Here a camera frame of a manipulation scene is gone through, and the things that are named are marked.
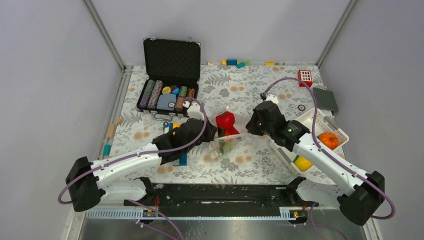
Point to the yellow toy lemon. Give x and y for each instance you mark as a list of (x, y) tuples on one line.
[(302, 164)]

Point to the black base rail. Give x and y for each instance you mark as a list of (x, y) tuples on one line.
[(222, 200)]

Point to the white plastic food basket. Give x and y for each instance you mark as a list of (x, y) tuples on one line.
[(323, 124)]

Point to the teal block at wall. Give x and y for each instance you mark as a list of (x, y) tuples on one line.
[(240, 65)]

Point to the blue grey building block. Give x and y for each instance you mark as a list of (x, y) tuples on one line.
[(181, 162)]

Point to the clear dotted zip top bag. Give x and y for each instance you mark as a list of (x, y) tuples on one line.
[(213, 146)]

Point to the floral patterned table mat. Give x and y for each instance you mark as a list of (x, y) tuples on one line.
[(221, 87)]

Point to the dark grey building baseplate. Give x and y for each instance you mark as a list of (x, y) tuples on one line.
[(325, 100)]

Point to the orange yellow toy block car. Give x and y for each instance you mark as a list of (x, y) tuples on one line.
[(169, 126)]

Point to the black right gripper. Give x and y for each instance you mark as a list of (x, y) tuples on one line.
[(251, 126)]

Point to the orange toy pumpkin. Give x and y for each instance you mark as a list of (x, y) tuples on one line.
[(329, 139)]

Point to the red white window block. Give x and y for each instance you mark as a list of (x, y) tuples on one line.
[(305, 77)]

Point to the black poker chip case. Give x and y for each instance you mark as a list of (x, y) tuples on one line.
[(175, 63)]

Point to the red toy chili pepper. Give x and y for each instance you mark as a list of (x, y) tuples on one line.
[(228, 132)]

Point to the green toy cucumber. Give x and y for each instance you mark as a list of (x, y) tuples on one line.
[(225, 147)]

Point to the red toy tomato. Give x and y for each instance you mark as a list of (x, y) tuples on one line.
[(225, 120)]

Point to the wooden block left edge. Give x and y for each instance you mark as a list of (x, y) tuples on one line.
[(111, 131)]

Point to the blue block at wall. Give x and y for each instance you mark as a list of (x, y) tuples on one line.
[(231, 62)]

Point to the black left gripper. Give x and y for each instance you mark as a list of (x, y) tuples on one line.
[(210, 133)]

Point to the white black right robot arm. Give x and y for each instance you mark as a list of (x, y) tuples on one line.
[(355, 192)]

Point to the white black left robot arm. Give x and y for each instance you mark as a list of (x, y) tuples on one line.
[(90, 183)]

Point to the teal block left edge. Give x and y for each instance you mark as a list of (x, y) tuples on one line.
[(106, 150)]

